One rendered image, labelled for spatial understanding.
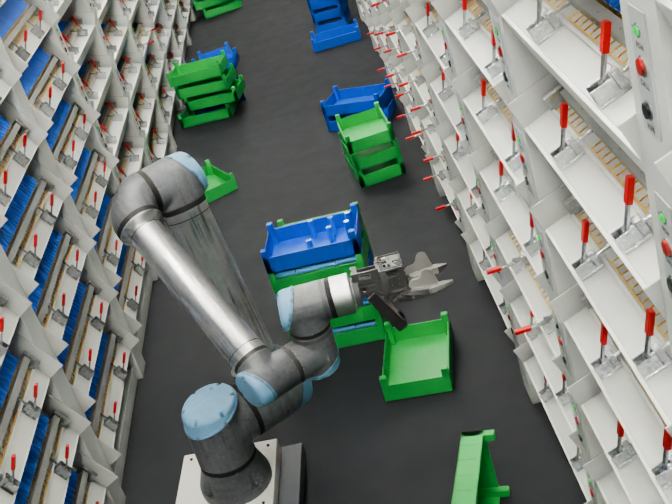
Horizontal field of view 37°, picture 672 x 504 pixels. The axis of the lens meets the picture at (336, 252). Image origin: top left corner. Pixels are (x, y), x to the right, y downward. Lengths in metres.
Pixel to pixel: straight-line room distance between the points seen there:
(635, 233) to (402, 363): 1.91
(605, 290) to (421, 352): 1.63
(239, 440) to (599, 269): 1.25
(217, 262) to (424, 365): 0.85
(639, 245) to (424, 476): 1.53
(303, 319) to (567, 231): 0.69
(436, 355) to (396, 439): 0.37
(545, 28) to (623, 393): 0.59
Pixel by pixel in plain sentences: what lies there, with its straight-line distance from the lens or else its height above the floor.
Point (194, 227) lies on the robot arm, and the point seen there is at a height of 0.78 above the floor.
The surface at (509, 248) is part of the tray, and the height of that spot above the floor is 0.53.
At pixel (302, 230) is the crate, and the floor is 0.35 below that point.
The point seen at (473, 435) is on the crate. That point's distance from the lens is 2.45.
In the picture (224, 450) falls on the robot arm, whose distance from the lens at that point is 2.56.
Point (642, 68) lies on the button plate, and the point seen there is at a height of 1.41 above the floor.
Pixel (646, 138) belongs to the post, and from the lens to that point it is 1.01.
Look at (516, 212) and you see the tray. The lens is 2.20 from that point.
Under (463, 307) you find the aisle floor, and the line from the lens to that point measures 3.28.
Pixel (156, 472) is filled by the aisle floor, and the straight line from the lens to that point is 3.06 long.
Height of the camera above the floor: 1.75
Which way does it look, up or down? 27 degrees down
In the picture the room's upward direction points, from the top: 18 degrees counter-clockwise
